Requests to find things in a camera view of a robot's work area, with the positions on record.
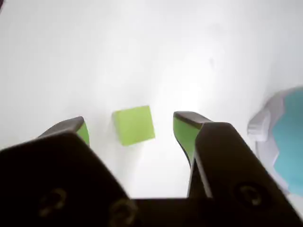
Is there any green lego block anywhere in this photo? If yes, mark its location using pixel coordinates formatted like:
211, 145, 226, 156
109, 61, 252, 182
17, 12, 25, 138
112, 105, 156, 147

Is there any teal whale-shaped bin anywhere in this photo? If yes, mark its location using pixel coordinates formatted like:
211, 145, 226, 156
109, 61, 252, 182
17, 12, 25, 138
247, 87, 303, 197

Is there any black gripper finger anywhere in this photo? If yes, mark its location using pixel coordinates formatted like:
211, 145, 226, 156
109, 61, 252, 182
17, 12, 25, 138
0, 115, 136, 227
173, 111, 303, 227

